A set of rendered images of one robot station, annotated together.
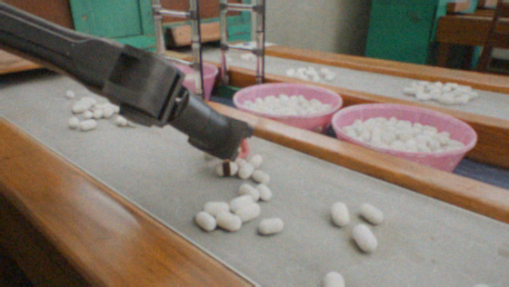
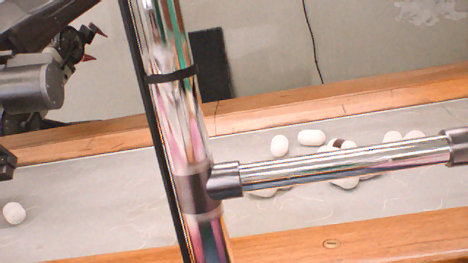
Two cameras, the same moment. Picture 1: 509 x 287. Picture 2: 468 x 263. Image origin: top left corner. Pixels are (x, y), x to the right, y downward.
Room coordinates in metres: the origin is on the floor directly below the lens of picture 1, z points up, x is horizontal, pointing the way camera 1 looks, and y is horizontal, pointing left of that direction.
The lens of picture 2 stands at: (1.09, 0.03, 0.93)
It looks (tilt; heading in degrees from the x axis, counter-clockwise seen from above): 18 degrees down; 145
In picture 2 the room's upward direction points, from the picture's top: 11 degrees counter-clockwise
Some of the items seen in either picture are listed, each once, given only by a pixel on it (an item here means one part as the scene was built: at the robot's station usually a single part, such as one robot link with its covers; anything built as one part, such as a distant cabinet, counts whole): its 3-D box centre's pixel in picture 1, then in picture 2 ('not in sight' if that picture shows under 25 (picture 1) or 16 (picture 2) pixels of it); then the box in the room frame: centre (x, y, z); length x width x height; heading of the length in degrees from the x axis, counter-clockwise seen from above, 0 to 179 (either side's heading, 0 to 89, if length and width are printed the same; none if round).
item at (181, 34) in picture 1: (199, 33); not in sight; (1.60, 0.22, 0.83); 0.30 x 0.06 x 0.07; 139
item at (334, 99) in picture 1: (285, 114); not in sight; (0.87, -0.09, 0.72); 0.27 x 0.27 x 0.10
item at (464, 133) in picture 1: (395, 145); not in sight; (0.69, -0.30, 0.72); 0.27 x 0.27 x 0.10
